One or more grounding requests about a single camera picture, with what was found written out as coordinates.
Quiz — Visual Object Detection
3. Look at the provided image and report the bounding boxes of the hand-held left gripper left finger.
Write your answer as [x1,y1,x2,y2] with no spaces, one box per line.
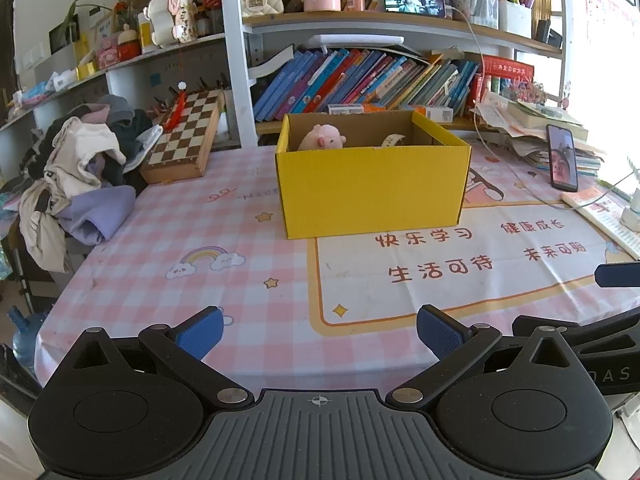
[65,305,256,411]

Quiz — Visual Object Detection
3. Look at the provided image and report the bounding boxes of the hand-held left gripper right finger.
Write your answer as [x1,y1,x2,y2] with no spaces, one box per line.
[385,304,583,411]

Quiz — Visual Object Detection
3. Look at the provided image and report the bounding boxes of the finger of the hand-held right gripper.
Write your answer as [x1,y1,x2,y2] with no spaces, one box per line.
[512,307,640,356]
[594,261,640,288]

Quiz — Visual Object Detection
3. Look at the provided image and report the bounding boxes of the yellow cardboard box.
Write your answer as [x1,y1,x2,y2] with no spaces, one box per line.
[275,110,472,240]

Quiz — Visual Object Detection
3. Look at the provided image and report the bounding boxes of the pink plush pig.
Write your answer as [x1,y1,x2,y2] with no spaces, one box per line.
[298,124,347,151]

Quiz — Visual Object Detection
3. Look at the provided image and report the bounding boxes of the orange and white booklet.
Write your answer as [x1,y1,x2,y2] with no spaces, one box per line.
[560,186,640,261]

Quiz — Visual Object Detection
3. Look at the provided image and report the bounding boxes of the pink checked tablecloth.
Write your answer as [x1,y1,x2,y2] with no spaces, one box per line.
[35,132,640,401]

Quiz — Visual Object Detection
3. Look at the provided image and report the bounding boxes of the black standing smartphone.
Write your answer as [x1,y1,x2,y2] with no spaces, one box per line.
[546,124,579,193]

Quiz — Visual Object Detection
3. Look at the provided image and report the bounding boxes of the blue water bottle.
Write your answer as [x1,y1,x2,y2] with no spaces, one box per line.
[7,305,51,376]

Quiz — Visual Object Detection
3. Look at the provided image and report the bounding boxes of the stack of papers and books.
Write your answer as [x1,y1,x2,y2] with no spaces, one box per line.
[472,95,603,178]

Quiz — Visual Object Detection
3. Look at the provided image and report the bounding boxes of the wooden chessboard box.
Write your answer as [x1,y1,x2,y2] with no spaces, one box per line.
[140,89,226,184]

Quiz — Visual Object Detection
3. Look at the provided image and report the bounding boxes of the pile of clothes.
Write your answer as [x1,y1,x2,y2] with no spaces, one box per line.
[0,94,163,273]

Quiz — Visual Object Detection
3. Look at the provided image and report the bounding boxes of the orange and white medicine box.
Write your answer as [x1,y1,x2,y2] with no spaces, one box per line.
[412,105,454,123]

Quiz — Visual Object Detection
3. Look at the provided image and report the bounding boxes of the red tassel ornament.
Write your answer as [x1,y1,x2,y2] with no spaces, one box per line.
[165,81,191,133]

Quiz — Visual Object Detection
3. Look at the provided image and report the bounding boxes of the white flat box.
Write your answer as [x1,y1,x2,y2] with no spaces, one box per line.
[327,103,387,115]

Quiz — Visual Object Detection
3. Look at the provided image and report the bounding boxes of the black speaker box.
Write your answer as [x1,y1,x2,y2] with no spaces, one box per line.
[534,19,563,48]

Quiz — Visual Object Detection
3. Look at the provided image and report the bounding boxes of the white bookshelf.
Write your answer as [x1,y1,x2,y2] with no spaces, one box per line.
[217,0,573,148]

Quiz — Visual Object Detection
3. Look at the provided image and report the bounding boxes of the row of colourful books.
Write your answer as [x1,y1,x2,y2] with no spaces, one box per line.
[252,47,483,122]

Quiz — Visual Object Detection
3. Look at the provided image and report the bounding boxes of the white pen holder box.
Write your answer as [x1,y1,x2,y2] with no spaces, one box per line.
[498,0,532,39]

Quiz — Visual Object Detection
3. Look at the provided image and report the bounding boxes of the red jar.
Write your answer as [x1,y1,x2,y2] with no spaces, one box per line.
[117,25,142,61]

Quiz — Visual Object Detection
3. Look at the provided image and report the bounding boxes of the clear pen holders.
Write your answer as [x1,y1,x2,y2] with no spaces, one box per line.
[447,0,501,30]

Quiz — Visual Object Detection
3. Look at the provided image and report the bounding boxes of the white plush figure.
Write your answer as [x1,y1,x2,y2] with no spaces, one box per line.
[145,0,197,50]

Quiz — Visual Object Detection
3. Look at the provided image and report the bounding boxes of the smartphone showing video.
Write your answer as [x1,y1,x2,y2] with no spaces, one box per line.
[384,0,447,16]

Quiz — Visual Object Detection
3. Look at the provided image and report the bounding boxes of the grey charger cable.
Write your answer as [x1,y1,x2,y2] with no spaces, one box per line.
[597,170,640,196]

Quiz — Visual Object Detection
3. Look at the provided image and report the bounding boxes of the alphabet wall poster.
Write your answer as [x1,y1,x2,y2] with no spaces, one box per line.
[582,0,640,86]

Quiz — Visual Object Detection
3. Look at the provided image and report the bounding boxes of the white charging cable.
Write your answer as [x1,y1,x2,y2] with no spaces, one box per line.
[445,5,566,208]

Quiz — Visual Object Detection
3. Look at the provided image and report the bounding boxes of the curved wooden wall shelf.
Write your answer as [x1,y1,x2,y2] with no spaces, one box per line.
[0,32,226,131]

